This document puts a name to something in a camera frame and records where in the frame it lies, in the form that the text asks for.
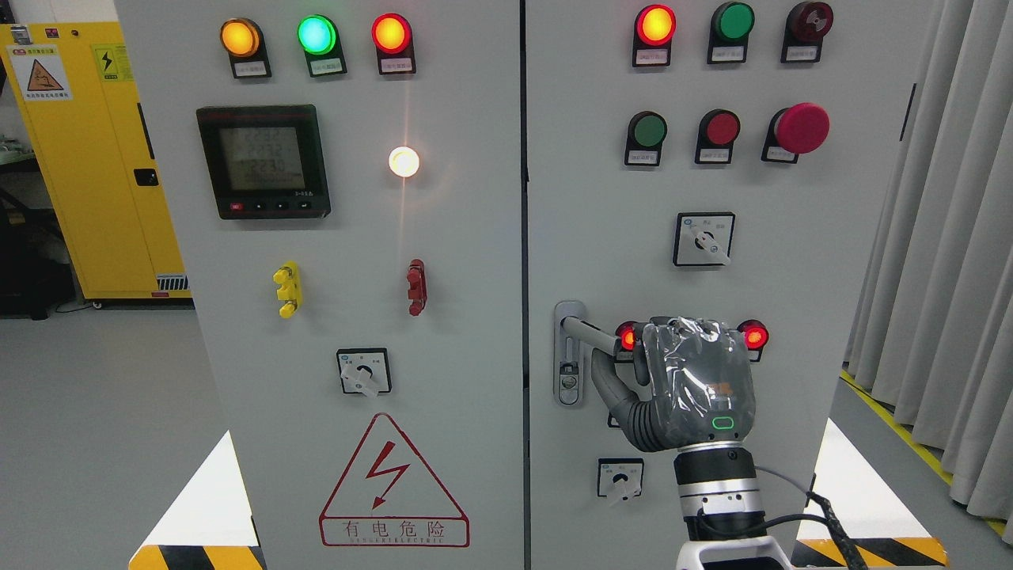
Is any red electrical danger sign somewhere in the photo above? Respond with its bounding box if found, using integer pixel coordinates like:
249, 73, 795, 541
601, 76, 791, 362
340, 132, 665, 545
319, 412, 471, 548

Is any red lit indicator middle right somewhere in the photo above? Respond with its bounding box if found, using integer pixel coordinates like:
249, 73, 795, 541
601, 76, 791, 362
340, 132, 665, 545
737, 320, 770, 362

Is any top red lit indicator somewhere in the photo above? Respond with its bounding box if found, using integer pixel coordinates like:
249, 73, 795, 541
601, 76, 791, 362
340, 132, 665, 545
631, 3, 677, 68

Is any white lit indicator light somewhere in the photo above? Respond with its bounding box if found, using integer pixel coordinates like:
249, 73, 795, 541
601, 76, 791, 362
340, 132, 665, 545
388, 146, 420, 178

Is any amber indicator light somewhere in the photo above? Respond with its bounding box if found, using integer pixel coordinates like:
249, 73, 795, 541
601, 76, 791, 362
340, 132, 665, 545
218, 17, 272, 79

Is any upper right selector switch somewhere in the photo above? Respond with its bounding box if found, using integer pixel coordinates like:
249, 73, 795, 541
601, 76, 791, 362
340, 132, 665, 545
672, 212, 737, 268

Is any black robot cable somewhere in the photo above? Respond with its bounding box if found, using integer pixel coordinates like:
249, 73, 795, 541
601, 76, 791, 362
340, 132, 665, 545
696, 465, 870, 570

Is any left door selector switch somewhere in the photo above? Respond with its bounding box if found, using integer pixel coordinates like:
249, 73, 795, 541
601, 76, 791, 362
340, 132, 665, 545
336, 348, 392, 398

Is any left cabinet door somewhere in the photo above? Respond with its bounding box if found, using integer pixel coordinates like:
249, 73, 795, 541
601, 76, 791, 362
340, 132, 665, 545
116, 1, 525, 569

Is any lower white selector switch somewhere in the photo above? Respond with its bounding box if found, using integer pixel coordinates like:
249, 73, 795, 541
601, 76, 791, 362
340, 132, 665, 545
597, 458, 644, 506

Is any top green indicator light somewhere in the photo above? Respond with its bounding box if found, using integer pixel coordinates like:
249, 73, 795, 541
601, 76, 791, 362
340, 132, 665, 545
707, 2, 756, 65

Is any right cabinet door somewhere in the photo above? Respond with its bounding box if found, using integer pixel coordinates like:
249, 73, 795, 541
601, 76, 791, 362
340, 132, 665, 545
525, 1, 942, 569

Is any dark red buzzer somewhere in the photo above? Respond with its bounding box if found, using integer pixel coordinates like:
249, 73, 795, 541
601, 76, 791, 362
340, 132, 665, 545
780, 1, 833, 63

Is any black digital power meter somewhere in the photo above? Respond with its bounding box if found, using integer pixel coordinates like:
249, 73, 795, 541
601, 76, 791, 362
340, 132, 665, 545
194, 104, 332, 220

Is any grey curtain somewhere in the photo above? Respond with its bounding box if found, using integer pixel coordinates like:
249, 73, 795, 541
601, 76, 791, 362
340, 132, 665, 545
848, 1, 1012, 522

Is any red push button upper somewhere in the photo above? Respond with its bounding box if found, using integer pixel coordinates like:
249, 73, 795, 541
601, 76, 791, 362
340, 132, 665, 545
694, 108, 741, 165

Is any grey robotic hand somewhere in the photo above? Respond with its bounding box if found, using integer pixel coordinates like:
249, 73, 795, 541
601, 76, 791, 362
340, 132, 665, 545
590, 316, 756, 452

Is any green push button upper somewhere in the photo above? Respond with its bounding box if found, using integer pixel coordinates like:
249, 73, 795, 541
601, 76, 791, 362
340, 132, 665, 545
624, 111, 668, 167

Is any red lit indicator middle left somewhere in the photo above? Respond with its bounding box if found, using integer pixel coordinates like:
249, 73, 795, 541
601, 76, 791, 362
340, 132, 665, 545
615, 321, 643, 363

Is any red lit indicator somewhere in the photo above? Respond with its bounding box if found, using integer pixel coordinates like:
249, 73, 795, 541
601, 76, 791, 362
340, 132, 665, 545
737, 320, 770, 362
631, 3, 677, 68
615, 321, 643, 363

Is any red terminal connector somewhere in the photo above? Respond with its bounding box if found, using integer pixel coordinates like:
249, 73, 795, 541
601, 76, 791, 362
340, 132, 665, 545
406, 257, 427, 317

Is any red-orange indicator light left door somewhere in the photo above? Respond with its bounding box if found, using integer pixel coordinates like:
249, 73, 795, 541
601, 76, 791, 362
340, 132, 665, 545
370, 12, 417, 75

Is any green lit indicator light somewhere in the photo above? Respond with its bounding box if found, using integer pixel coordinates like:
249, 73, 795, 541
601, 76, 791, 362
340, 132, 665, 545
297, 14, 347, 77

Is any yellow terminal connector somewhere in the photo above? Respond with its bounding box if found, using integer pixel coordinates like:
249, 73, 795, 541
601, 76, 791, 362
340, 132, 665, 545
272, 260, 304, 320

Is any red emergency stop button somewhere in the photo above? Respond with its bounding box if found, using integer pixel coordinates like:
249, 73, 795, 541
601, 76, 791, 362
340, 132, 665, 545
761, 102, 831, 165

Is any yellow safety cabinet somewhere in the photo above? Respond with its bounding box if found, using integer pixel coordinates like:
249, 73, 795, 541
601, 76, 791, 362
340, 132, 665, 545
2, 21, 192, 302

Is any cabinet door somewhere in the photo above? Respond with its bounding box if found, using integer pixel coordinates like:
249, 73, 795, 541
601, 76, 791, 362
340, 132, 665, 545
116, 1, 525, 569
525, 1, 942, 569

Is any grey cabinet door handle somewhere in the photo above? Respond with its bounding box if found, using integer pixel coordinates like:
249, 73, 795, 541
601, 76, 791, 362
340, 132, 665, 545
553, 300, 622, 405

